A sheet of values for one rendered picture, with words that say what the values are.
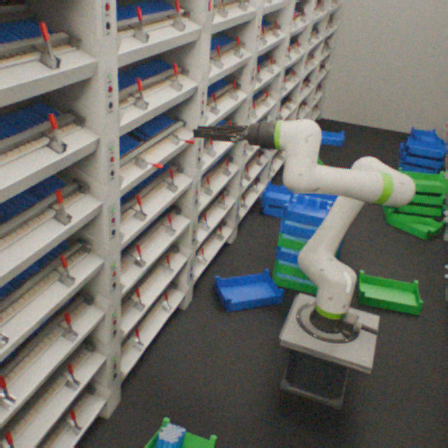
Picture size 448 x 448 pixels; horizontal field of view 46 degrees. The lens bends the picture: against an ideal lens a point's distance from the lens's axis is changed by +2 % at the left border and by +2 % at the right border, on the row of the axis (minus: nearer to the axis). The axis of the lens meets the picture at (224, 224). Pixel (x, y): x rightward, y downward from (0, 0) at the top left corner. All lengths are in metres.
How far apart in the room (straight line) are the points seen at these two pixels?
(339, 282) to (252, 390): 0.60
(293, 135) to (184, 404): 1.12
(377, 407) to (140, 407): 0.94
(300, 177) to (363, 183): 0.26
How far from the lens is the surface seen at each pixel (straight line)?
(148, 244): 2.07
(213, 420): 2.13
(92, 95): 1.46
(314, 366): 2.16
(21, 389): 1.56
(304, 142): 1.67
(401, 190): 1.92
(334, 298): 2.02
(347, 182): 1.78
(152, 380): 2.25
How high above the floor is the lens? 1.61
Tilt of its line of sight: 29 degrees down
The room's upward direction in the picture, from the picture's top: 6 degrees clockwise
